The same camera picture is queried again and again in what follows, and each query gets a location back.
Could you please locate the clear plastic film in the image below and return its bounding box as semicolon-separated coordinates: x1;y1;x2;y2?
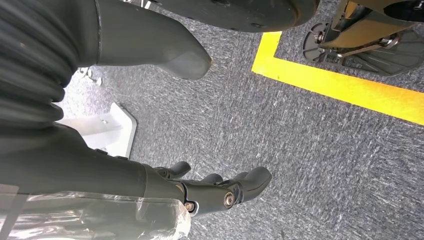
0;184;192;240

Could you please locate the white metal desk foot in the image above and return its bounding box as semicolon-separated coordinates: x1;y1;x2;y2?
54;101;138;159

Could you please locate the dark robot body shell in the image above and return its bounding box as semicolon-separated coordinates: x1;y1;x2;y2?
145;0;321;33

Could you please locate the yellow floor tape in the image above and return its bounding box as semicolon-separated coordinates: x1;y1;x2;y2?
251;31;424;127

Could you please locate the metal stand with dark plates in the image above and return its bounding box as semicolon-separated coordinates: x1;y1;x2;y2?
302;0;424;77

